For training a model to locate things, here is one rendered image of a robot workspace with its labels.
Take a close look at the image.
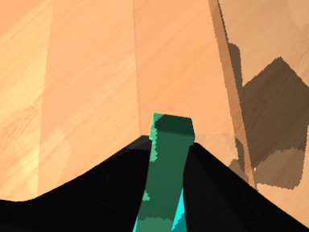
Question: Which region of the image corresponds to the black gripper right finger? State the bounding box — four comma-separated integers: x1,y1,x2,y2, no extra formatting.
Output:
183,142,309,232

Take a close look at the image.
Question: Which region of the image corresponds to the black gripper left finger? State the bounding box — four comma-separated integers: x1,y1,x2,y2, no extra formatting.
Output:
0,135,152,232

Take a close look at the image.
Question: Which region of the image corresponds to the green rectangular post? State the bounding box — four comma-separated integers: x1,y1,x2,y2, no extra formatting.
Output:
135,112,195,232

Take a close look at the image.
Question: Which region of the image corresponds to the cyan circle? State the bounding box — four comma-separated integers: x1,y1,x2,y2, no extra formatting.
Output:
171,190,187,232

